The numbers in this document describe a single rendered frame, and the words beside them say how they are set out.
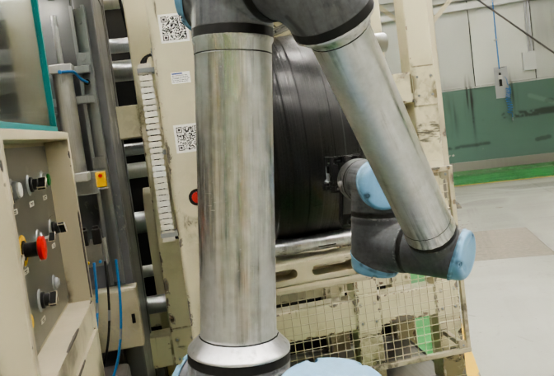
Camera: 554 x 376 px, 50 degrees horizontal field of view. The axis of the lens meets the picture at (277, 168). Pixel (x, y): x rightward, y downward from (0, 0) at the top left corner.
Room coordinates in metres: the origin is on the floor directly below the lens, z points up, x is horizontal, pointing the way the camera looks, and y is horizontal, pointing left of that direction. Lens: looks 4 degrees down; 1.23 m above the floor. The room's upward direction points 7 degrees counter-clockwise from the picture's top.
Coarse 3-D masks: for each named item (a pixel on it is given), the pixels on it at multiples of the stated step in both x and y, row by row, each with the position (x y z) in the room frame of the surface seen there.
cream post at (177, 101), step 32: (160, 0) 1.59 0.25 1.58; (160, 64) 1.59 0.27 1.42; (192, 64) 1.60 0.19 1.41; (160, 96) 1.58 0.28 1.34; (192, 96) 1.60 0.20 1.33; (192, 160) 1.59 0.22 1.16; (192, 192) 1.59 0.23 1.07; (192, 224) 1.59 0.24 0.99; (192, 256) 1.59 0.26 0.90; (192, 288) 1.59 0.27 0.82; (192, 320) 1.58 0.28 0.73
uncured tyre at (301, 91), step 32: (288, 64) 1.51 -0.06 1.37; (288, 96) 1.45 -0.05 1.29; (320, 96) 1.46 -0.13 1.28; (288, 128) 1.43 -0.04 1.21; (320, 128) 1.45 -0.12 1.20; (288, 160) 1.43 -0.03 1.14; (320, 160) 1.45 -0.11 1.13; (288, 192) 1.46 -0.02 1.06; (320, 192) 1.48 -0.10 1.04; (288, 224) 1.52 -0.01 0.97; (320, 224) 1.55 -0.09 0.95
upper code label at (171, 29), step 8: (160, 16) 1.59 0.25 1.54; (168, 16) 1.59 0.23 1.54; (176, 16) 1.59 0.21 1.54; (160, 24) 1.59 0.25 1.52; (168, 24) 1.59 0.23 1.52; (176, 24) 1.59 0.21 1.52; (160, 32) 1.59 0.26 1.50; (168, 32) 1.59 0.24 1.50; (176, 32) 1.59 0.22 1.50; (184, 32) 1.60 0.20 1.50; (168, 40) 1.59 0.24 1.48; (176, 40) 1.59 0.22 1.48; (184, 40) 1.60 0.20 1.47
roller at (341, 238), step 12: (348, 228) 1.60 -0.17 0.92; (276, 240) 1.57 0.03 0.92; (288, 240) 1.56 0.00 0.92; (300, 240) 1.56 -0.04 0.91; (312, 240) 1.57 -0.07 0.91; (324, 240) 1.57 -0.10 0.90; (336, 240) 1.58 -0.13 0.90; (348, 240) 1.58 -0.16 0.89; (276, 252) 1.55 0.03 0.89; (288, 252) 1.56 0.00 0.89; (300, 252) 1.57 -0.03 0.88
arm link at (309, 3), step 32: (256, 0) 0.77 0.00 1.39; (288, 0) 0.75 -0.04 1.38; (320, 0) 0.74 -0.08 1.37; (352, 0) 0.75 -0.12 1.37; (320, 32) 0.76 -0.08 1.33; (352, 32) 0.76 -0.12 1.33; (320, 64) 0.83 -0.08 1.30; (352, 64) 0.80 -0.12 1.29; (384, 64) 0.83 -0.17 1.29; (352, 96) 0.83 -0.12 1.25; (384, 96) 0.84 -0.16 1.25; (352, 128) 0.89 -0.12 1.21; (384, 128) 0.86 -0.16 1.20; (384, 160) 0.89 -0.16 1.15; (416, 160) 0.90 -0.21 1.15; (384, 192) 0.96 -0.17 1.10; (416, 192) 0.92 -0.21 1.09; (416, 224) 0.96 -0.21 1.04; (448, 224) 0.99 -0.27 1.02; (416, 256) 1.03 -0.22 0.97; (448, 256) 1.00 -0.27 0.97
